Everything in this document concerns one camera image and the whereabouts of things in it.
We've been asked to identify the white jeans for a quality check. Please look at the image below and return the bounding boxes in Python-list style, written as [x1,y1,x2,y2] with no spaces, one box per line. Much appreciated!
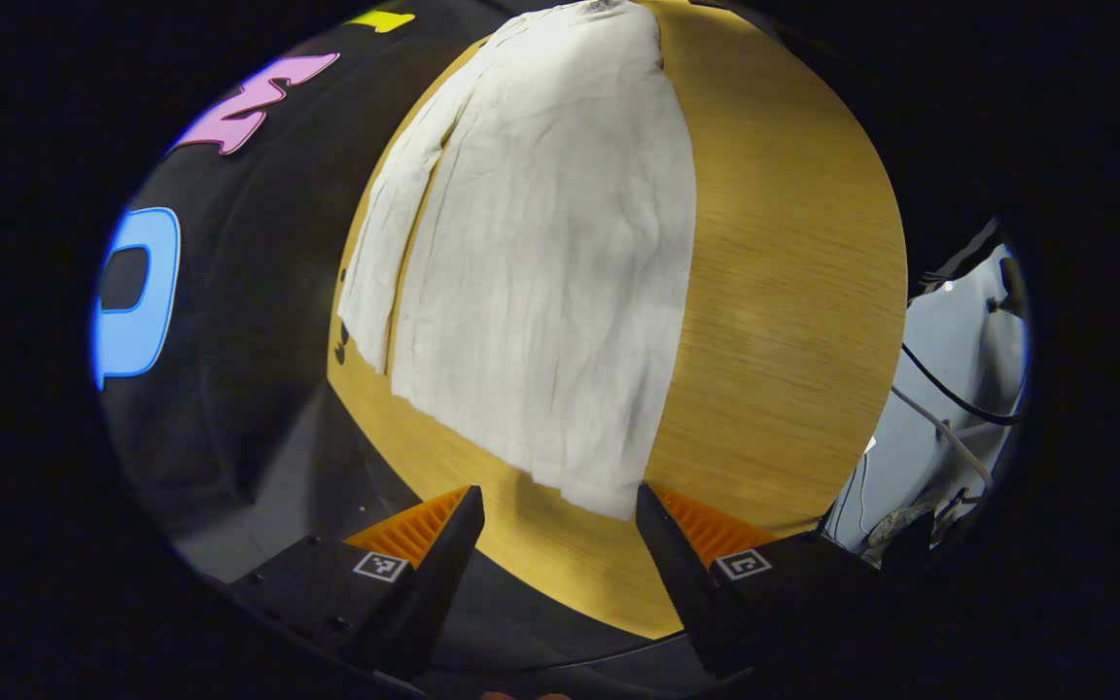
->
[336,0,698,521]

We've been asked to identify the grey floor cable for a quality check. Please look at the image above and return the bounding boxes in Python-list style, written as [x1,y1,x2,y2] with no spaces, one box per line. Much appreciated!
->
[890,386,996,490]

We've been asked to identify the black backdrop cloth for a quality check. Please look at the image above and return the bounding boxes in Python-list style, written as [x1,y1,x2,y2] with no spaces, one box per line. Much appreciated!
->
[91,0,717,682]

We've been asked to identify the black floor cable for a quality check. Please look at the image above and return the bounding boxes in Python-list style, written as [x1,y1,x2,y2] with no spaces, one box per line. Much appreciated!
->
[900,342,1021,427]

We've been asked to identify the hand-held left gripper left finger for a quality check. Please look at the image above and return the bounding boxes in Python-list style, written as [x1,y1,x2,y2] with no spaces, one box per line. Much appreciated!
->
[227,485,486,683]

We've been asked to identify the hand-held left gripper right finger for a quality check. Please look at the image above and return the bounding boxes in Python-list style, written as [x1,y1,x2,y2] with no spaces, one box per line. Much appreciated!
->
[635,482,877,682]

